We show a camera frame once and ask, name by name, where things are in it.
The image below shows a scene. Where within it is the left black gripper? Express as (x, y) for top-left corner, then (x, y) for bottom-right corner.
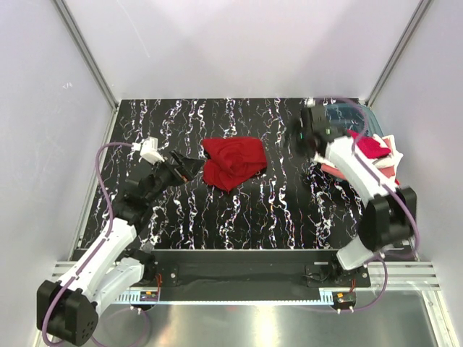
(145, 150), (205, 205)

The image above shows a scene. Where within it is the red t-shirt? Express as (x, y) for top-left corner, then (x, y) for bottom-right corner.
(202, 137), (268, 192)

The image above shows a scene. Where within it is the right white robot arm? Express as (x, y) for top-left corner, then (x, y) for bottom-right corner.
(284, 105), (419, 287)

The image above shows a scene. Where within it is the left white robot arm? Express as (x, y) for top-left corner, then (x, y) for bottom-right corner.
(36, 150), (205, 346)

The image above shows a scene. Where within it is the black marble pattern mat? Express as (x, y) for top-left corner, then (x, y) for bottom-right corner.
(101, 98), (363, 250)

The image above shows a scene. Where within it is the clear blue plastic bin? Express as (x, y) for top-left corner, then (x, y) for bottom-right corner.
(325, 103), (383, 137)

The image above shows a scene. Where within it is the crimson t-shirt on pile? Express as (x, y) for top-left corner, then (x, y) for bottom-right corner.
(357, 134), (391, 159)

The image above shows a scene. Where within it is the left connector box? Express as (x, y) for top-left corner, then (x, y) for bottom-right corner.
(139, 288), (160, 302)

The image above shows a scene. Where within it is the connector box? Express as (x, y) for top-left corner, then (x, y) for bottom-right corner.
(139, 288), (160, 302)
(334, 291), (357, 309)

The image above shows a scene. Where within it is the right connector box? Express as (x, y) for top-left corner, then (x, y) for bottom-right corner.
(334, 291), (357, 309)

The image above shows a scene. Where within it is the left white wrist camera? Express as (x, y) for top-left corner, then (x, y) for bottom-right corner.
(132, 137), (165, 164)

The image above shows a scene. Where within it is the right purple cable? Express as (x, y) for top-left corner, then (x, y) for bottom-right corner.
(318, 95), (420, 304)

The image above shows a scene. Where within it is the left aluminium frame post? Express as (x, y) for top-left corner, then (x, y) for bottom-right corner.
(50, 0), (120, 109)

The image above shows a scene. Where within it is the aluminium frame post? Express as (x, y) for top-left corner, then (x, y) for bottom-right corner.
(50, 0), (120, 109)
(365, 0), (433, 108)

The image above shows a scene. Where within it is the front aluminium rail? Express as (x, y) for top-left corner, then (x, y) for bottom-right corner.
(48, 262), (441, 290)

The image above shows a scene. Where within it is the right aluminium frame post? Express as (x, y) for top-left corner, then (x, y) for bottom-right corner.
(365, 0), (433, 108)

